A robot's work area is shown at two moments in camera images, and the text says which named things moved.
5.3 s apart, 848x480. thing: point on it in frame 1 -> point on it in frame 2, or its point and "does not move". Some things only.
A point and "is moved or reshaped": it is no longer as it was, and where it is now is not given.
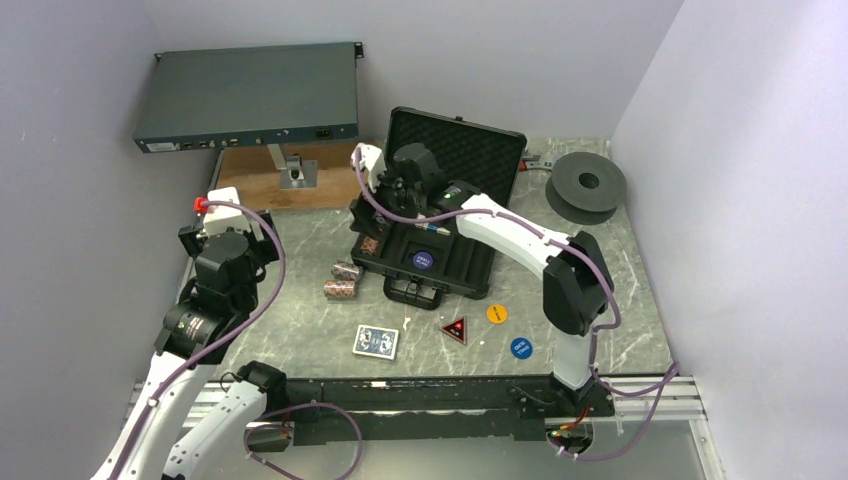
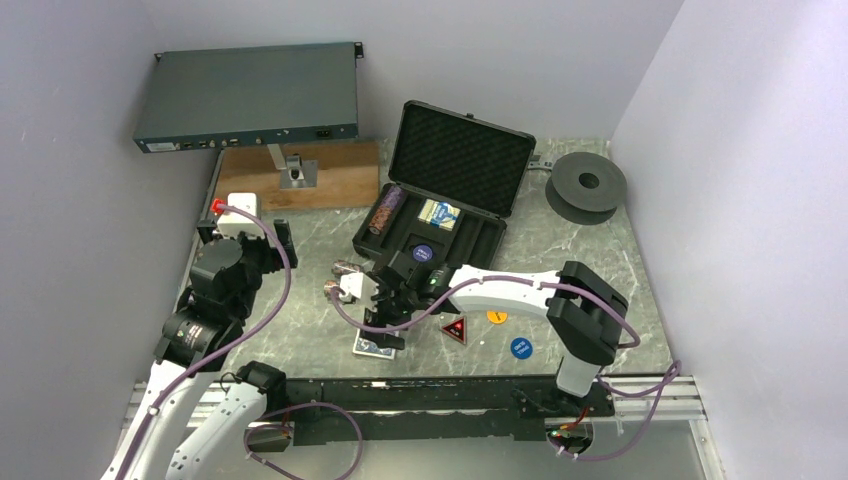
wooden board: [255, 173] does not move
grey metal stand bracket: [295, 173] does not move
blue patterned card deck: [376, 342] does not move
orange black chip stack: [369, 245] is moved or reshaped
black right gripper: [363, 212] -> [386, 341]
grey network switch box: [250, 96] does not move
